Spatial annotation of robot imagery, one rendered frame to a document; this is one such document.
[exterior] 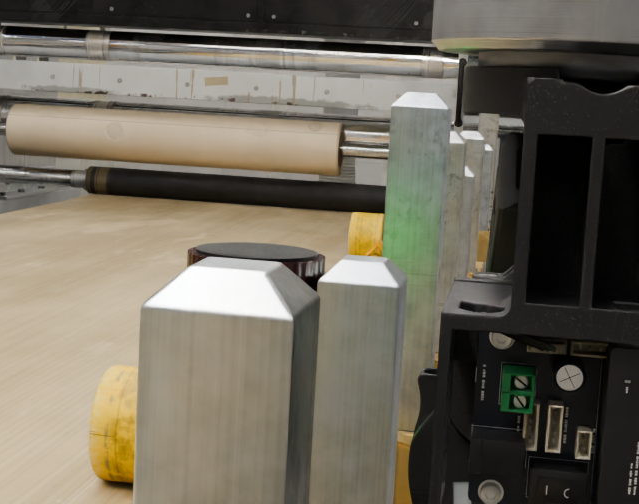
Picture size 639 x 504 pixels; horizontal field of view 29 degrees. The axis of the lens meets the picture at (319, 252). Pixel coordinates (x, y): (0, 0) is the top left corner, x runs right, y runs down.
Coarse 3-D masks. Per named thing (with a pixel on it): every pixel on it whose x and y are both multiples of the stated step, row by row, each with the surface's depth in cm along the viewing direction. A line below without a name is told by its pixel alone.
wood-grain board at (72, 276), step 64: (0, 256) 191; (64, 256) 195; (128, 256) 199; (0, 320) 142; (64, 320) 144; (128, 320) 146; (0, 384) 113; (64, 384) 114; (0, 448) 93; (64, 448) 94
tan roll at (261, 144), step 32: (0, 128) 302; (32, 128) 296; (64, 128) 295; (96, 128) 294; (128, 128) 292; (160, 128) 291; (192, 128) 290; (224, 128) 290; (256, 128) 289; (288, 128) 288; (320, 128) 287; (128, 160) 297; (160, 160) 295; (192, 160) 293; (224, 160) 291; (256, 160) 289; (288, 160) 288; (320, 160) 286
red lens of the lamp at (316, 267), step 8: (192, 248) 55; (192, 256) 53; (200, 256) 53; (320, 256) 55; (192, 264) 53; (288, 264) 52; (296, 264) 52; (304, 264) 52; (312, 264) 53; (320, 264) 54; (296, 272) 52; (304, 272) 53; (312, 272) 53; (320, 272) 54; (304, 280) 53; (312, 280) 53; (312, 288) 53
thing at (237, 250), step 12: (204, 252) 53; (216, 252) 53; (228, 252) 53; (240, 252) 53; (252, 252) 54; (264, 252) 54; (276, 252) 54; (288, 252) 54; (300, 252) 55; (312, 252) 55
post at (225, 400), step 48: (192, 288) 28; (240, 288) 28; (288, 288) 28; (144, 336) 28; (192, 336) 27; (240, 336) 27; (288, 336) 27; (144, 384) 28; (192, 384) 28; (240, 384) 27; (288, 384) 27; (144, 432) 28; (192, 432) 28; (240, 432) 28; (288, 432) 27; (144, 480) 28; (192, 480) 28; (240, 480) 28; (288, 480) 28
